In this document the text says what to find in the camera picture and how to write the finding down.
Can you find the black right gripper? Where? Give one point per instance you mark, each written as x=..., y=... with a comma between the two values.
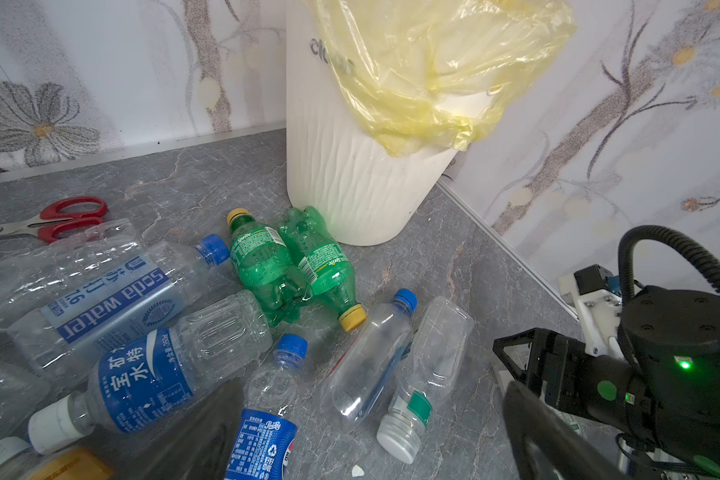
x=565, y=376

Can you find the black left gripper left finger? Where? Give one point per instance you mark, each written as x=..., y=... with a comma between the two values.
x=199, y=446

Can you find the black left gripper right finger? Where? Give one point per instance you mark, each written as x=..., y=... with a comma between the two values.
x=529, y=422

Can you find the crushed clear bottle back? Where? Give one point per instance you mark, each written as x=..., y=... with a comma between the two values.
x=28, y=280

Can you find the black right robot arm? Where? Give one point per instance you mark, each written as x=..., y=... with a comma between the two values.
x=648, y=365

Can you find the white ribbed trash bin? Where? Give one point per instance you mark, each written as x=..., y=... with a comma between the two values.
x=365, y=196

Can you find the yellow plastic bin liner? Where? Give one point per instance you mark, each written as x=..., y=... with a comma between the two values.
x=418, y=74

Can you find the blue label bottle white cap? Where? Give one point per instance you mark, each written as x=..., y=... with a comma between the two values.
x=134, y=386

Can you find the clear bottle green band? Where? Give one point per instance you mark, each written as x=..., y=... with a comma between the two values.
x=426, y=378

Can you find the orange juice bottle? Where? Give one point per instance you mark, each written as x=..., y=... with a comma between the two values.
x=19, y=460

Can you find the clear bottle blue cap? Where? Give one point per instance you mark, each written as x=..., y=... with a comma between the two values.
x=350, y=392

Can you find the soda water clear bottle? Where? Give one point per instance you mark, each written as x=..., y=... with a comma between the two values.
x=63, y=339

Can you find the green bottle yellow cap left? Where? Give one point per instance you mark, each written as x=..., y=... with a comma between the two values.
x=265, y=267

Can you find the green bottle yellow cap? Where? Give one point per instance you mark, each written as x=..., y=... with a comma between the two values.
x=329, y=272
x=265, y=267

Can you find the green bottle yellow cap right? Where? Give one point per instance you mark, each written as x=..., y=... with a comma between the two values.
x=329, y=272

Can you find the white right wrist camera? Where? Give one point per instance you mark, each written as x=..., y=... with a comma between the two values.
x=593, y=292

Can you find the red handled scissors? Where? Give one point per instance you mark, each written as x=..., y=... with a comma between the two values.
x=59, y=217

